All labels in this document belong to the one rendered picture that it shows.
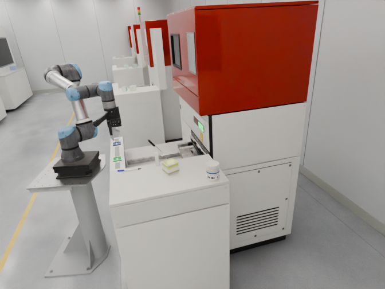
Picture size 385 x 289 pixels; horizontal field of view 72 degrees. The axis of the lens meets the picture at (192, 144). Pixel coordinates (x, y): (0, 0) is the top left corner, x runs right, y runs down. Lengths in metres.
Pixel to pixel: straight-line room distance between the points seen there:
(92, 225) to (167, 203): 1.01
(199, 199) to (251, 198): 0.69
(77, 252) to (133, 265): 1.07
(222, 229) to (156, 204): 0.44
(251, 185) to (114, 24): 8.24
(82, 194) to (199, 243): 0.96
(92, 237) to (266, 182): 1.42
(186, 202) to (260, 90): 0.82
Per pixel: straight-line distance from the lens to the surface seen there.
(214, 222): 1.55
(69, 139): 1.97
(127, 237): 1.48
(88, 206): 2.19
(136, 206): 1.37
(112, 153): 1.89
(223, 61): 1.58
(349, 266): 2.50
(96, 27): 9.58
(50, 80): 1.91
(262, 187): 2.03
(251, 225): 2.21
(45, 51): 9.82
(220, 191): 1.44
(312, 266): 2.40
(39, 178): 2.12
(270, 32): 1.69
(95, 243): 2.40
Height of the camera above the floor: 1.73
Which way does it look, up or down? 24 degrees down
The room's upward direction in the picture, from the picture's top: 4 degrees counter-clockwise
